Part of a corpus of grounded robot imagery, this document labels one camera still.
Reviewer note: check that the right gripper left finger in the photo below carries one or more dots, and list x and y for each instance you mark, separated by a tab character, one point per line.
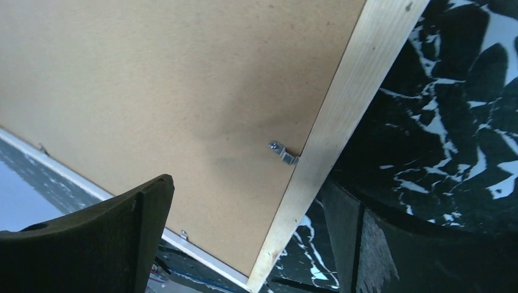
107	247

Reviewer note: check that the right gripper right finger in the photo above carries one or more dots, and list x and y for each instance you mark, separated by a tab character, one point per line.
378	248

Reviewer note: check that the frame backing board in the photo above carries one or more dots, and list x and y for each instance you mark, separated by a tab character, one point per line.
182	101

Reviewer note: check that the wooden picture frame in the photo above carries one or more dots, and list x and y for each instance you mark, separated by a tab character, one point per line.
340	133

